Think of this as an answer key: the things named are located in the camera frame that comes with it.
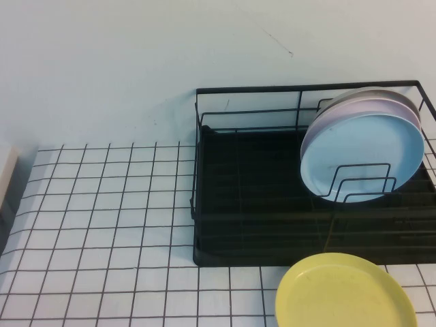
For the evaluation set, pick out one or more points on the blue round plate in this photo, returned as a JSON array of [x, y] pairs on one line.
[[357, 146]]

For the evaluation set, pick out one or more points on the pink round plate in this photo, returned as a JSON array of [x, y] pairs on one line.
[[344, 107]]

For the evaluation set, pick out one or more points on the grey round plate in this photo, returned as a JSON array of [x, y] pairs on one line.
[[374, 92]]

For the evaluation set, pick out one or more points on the yellow round plate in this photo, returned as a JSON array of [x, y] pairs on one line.
[[340, 293]]

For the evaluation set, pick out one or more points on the black drip tray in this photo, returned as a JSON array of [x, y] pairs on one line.
[[255, 187]]

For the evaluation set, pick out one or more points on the white black-grid tablecloth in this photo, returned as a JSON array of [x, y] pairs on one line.
[[102, 221]]

